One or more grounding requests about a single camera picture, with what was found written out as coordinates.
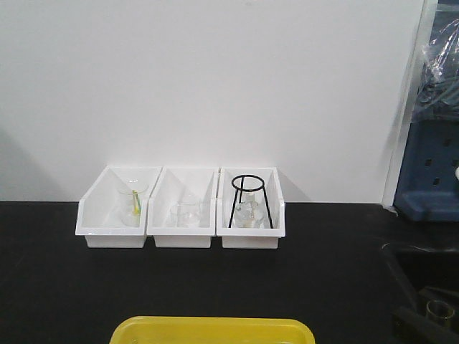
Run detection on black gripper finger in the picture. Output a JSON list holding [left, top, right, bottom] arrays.
[[392, 307, 458, 343]]

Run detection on yellow plastic tray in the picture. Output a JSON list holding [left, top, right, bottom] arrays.
[[110, 316, 315, 343]]

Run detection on blue pegboard rack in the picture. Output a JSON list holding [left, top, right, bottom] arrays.
[[394, 1, 458, 222]]

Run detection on glassware in right bin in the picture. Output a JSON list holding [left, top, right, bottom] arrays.
[[232, 201, 265, 229]]

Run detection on white plastic bin right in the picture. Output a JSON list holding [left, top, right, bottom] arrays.
[[216, 167, 286, 249]]

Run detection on white plastic bin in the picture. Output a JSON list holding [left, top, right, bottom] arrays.
[[75, 166, 162, 248], [216, 167, 286, 249], [146, 166, 219, 249]]

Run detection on clear plastic bag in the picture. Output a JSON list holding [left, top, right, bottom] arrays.
[[412, 4, 458, 123]]

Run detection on clear glass beaker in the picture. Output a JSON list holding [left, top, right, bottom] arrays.
[[168, 191, 209, 228]]

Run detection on white plastic bin middle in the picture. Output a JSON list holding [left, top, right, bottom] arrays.
[[146, 166, 219, 249]]

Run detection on glass beaker with yellow stick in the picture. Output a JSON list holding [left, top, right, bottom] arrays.
[[118, 178, 148, 227]]

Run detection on white plastic bin left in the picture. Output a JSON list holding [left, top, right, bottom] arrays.
[[75, 166, 162, 248]]

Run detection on black wire tripod stand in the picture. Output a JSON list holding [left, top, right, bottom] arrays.
[[228, 174, 274, 229]]

